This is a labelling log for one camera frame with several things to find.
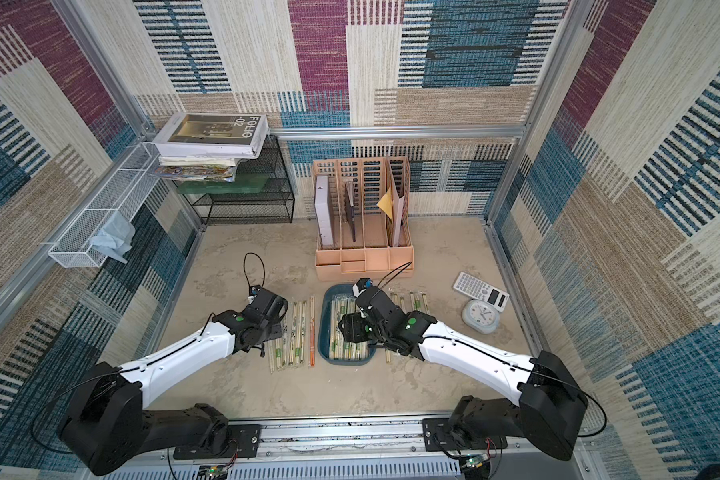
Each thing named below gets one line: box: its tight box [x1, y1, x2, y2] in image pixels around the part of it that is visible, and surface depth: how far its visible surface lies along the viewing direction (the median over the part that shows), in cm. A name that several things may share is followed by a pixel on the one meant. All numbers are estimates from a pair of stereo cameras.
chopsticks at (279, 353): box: [275, 338, 284, 370], surface depth 89 cm
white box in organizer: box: [314, 175, 333, 248], surface depth 104 cm
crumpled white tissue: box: [90, 211, 136, 264], surface depth 70 cm
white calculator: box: [452, 271, 510, 313], surface depth 101 cm
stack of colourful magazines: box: [154, 156, 250, 182], surface depth 83 cm
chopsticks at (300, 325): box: [295, 301, 307, 364], surface depth 91 cm
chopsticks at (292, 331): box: [287, 301, 297, 365], surface depth 91 cm
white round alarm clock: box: [462, 299, 500, 335], surface depth 93 cm
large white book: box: [152, 113, 269, 160], surface depth 85 cm
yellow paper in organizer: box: [376, 186, 393, 221], surface depth 91 cm
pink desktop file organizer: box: [312, 156, 415, 281], surface depth 107 cm
